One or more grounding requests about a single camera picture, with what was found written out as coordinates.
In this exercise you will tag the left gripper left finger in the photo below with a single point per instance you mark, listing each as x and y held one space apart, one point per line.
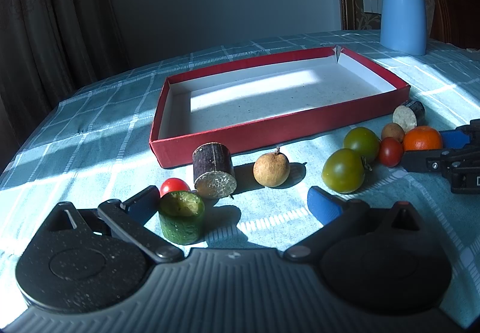
127 220

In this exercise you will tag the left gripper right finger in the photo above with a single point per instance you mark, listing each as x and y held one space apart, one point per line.
340 219

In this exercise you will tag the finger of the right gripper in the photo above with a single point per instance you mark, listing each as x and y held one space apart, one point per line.
460 137
425 160

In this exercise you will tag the orange tangerine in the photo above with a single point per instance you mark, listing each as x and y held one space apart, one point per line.
422 138

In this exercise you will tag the small dark sugarcane piece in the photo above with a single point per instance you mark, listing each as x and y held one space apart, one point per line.
409 115

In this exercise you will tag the green cucumber piece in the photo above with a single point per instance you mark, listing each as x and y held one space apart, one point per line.
181 217

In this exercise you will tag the cherry tomato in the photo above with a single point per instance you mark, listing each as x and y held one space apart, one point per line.
390 152
173 185

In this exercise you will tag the large green tomato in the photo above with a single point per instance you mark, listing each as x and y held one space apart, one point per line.
344 171

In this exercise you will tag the small brown longan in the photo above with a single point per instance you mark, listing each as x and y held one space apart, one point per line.
394 131

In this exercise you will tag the small green tomato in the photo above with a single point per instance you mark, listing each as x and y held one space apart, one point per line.
363 141

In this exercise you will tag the large tan longan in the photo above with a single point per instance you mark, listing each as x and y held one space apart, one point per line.
271 169

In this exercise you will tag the teal plaid tablecloth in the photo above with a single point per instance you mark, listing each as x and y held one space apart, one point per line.
94 146

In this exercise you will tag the large purple sugarcane piece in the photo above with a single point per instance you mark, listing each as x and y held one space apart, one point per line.
213 173

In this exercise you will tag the dark wooden chair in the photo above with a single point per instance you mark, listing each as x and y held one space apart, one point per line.
456 22

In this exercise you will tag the blue electric kettle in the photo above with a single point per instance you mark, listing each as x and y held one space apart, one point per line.
403 26

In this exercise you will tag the red cardboard tray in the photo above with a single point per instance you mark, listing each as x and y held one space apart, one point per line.
266 100

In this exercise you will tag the grey patterned curtain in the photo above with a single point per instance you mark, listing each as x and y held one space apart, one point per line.
49 49

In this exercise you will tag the white wall switch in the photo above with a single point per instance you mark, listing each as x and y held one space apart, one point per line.
373 6

